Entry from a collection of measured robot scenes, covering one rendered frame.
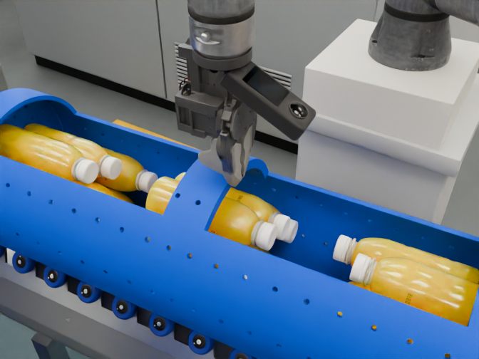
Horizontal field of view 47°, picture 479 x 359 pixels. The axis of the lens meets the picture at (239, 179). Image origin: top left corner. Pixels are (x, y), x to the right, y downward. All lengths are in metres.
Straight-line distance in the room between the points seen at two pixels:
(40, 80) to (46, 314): 2.62
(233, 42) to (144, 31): 2.33
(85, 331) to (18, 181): 0.33
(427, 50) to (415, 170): 0.22
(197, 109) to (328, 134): 0.43
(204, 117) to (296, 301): 0.26
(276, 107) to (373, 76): 0.40
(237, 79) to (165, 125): 2.40
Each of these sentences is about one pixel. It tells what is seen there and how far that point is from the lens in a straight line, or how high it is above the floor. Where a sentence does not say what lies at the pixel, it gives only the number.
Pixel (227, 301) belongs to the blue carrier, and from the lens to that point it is 0.74.
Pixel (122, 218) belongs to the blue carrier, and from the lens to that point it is 0.79.
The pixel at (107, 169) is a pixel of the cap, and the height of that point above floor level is 1.13.
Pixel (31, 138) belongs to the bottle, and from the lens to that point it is 0.98.
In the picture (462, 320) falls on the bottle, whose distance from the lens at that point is 0.75.
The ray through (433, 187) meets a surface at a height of 1.07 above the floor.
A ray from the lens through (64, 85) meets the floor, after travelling 3.52.
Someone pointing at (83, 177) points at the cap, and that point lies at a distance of 0.92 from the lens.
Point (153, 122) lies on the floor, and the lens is 3.06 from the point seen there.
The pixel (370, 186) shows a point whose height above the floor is 1.02.
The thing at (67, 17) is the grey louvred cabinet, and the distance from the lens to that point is 3.31.
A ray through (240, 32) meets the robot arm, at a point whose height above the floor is 1.46.
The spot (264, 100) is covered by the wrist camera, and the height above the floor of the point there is 1.39.
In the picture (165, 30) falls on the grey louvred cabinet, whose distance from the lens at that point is 2.84.
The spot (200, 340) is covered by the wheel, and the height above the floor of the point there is 0.97.
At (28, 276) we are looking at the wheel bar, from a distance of 1.11.
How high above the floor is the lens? 1.73
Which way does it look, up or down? 41 degrees down
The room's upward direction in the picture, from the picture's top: straight up
